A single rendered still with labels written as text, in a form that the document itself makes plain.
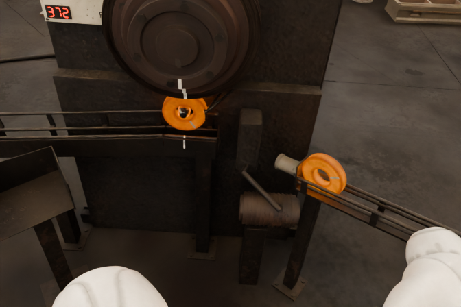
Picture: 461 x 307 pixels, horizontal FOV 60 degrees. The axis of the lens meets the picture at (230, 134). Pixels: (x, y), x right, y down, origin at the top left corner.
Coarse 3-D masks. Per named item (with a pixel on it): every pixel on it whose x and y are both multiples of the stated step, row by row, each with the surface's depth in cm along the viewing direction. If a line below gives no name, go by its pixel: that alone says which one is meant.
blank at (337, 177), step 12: (312, 156) 131; (324, 156) 129; (312, 168) 133; (324, 168) 129; (336, 168) 127; (312, 180) 136; (324, 180) 136; (336, 180) 128; (324, 192) 134; (336, 192) 131
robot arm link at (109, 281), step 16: (96, 272) 44; (112, 272) 44; (128, 272) 45; (64, 288) 43; (80, 288) 42; (96, 288) 41; (112, 288) 41; (128, 288) 42; (144, 288) 43; (64, 304) 41; (80, 304) 40; (96, 304) 40; (112, 304) 40; (128, 304) 40; (144, 304) 41; (160, 304) 43
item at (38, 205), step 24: (0, 168) 129; (24, 168) 134; (48, 168) 139; (0, 192) 134; (24, 192) 135; (48, 192) 134; (0, 216) 127; (24, 216) 127; (48, 216) 127; (0, 240) 121; (48, 240) 141; (48, 288) 170
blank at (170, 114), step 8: (168, 104) 135; (176, 104) 135; (184, 104) 135; (192, 104) 135; (200, 104) 135; (168, 112) 138; (176, 112) 140; (200, 112) 137; (168, 120) 140; (176, 120) 140; (184, 120) 140; (192, 120) 139; (200, 120) 139; (176, 128) 142; (184, 128) 142; (192, 128) 142
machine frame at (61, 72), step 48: (288, 0) 125; (336, 0) 124; (96, 48) 139; (288, 48) 136; (96, 96) 145; (144, 96) 144; (240, 96) 143; (288, 96) 142; (288, 144) 156; (96, 192) 179; (144, 192) 178; (192, 192) 177; (240, 192) 175; (288, 192) 174
